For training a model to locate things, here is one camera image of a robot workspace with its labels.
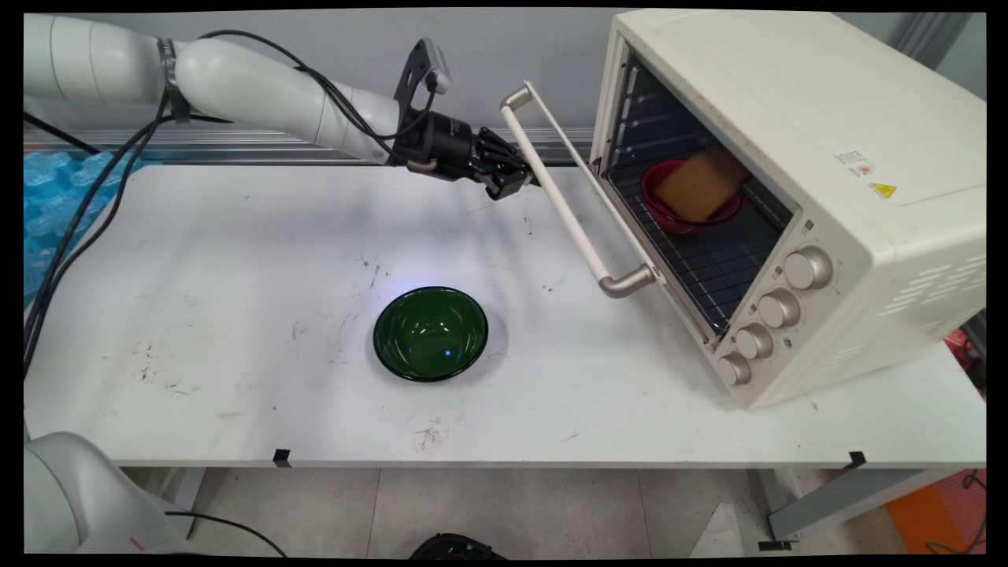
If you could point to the red object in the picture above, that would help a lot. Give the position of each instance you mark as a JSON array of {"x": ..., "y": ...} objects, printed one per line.
[{"x": 959, "y": 346}]

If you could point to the red bowl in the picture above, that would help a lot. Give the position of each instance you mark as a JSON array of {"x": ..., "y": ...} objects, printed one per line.
[{"x": 665, "y": 216}]

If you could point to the cream toaster oven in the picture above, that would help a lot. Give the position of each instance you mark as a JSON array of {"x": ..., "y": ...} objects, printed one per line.
[{"x": 787, "y": 94}]

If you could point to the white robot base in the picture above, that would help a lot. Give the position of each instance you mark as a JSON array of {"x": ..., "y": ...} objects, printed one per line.
[{"x": 79, "y": 496}]

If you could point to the blue bubble wrap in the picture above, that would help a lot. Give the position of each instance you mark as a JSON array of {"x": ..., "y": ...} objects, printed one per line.
[{"x": 51, "y": 197}]

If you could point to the grey table leg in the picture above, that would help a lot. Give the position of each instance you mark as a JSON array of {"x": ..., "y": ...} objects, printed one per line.
[
  {"x": 185, "y": 484},
  {"x": 843, "y": 500}
]

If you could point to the aluminium rail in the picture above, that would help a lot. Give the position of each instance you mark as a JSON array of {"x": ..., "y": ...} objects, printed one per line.
[{"x": 260, "y": 150}]

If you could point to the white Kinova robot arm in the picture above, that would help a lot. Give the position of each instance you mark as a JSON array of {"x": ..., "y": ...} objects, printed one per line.
[{"x": 236, "y": 83}]

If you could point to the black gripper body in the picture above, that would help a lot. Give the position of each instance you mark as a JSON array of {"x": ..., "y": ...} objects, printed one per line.
[{"x": 445, "y": 146}]

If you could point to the green enamel bowl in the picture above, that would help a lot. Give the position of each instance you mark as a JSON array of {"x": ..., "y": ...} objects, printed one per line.
[{"x": 430, "y": 335}]

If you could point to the large silver oven knob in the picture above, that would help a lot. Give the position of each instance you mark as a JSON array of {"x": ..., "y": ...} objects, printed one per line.
[{"x": 807, "y": 268}]

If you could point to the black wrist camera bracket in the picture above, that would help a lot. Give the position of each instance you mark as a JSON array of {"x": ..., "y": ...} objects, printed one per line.
[{"x": 416, "y": 75}]

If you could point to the cream glass oven door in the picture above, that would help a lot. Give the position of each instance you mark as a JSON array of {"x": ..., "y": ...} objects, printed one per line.
[{"x": 561, "y": 206}]

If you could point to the orange floor mat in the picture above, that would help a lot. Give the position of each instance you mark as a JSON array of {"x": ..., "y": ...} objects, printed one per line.
[{"x": 937, "y": 516}]

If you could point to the black tape piece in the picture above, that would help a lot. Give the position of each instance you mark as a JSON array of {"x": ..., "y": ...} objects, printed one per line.
[
  {"x": 857, "y": 459},
  {"x": 282, "y": 457}
]

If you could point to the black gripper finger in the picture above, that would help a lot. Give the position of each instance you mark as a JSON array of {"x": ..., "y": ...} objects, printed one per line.
[
  {"x": 508, "y": 183},
  {"x": 500, "y": 148}
]

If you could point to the tan toast slice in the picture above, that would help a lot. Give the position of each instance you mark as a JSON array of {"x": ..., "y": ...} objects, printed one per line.
[{"x": 697, "y": 189}]

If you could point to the black floor object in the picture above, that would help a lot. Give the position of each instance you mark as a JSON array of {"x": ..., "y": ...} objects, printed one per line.
[{"x": 453, "y": 547}]

